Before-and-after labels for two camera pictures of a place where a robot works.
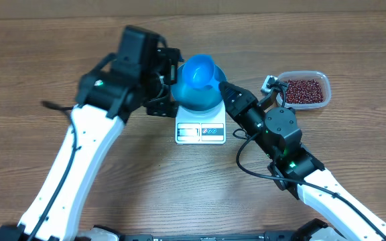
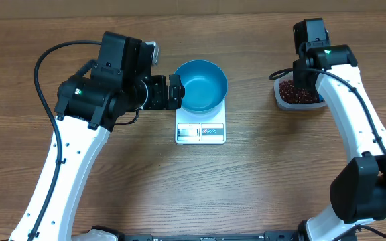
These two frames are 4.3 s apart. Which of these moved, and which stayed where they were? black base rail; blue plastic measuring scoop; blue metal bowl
Moved: blue plastic measuring scoop
Stayed: blue metal bowl; black base rail
